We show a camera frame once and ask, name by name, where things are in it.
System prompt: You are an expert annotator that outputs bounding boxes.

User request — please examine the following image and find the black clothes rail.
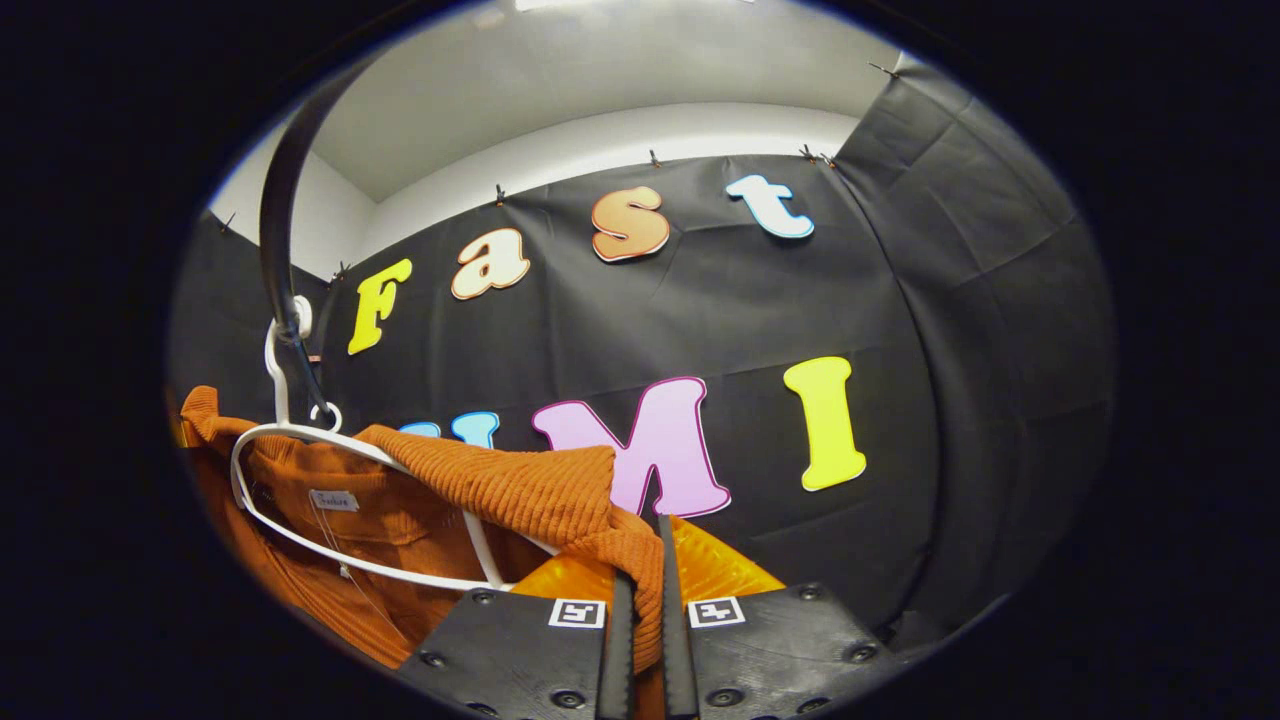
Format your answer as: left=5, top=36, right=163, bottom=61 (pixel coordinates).
left=258, top=55, right=336, bottom=426

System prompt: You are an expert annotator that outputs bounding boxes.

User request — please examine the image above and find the orange-brown corduroy shirt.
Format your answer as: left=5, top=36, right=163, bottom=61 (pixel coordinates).
left=178, top=385, right=669, bottom=673

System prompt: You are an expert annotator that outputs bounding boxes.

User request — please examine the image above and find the large ceiling light panel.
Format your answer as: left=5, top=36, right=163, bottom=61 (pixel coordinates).
left=515, top=0, right=761, bottom=13

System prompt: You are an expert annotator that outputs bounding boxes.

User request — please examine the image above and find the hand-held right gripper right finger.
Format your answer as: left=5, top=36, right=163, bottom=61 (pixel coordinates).
left=657, top=514, right=902, bottom=720

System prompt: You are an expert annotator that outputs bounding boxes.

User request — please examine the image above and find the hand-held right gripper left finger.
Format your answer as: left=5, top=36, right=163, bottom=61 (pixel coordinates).
left=400, top=555, right=637, bottom=720

